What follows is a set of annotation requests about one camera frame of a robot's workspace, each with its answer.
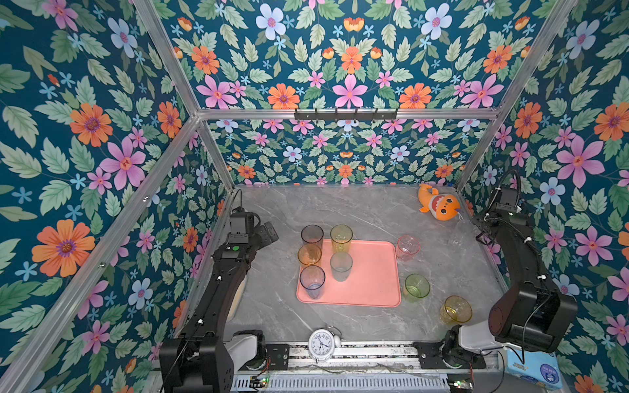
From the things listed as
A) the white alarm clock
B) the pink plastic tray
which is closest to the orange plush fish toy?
the pink plastic tray

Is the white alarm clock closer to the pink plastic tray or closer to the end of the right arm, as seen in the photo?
the pink plastic tray

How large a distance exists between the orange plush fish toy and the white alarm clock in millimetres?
649

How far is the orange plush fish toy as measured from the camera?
3.39 feet

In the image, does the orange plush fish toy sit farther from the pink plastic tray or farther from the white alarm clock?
the white alarm clock

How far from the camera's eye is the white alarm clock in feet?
2.40
